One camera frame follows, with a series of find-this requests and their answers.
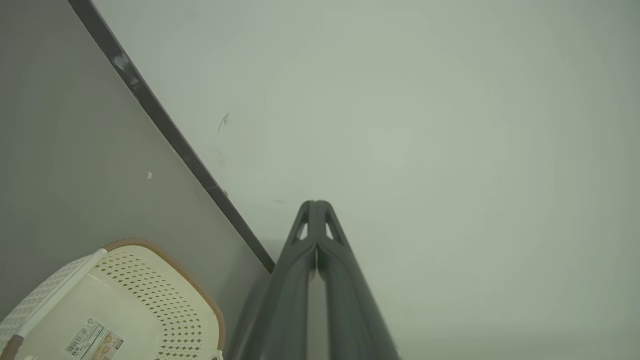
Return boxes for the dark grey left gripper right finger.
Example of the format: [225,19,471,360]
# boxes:
[316,200,401,360]

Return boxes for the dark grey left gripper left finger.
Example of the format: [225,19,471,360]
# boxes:
[235,200,318,360]

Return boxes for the beige perforated plastic laundry basket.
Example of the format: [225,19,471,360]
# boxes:
[0,237,227,360]

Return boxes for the black wall baseboard strip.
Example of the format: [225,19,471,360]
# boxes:
[67,0,276,275]

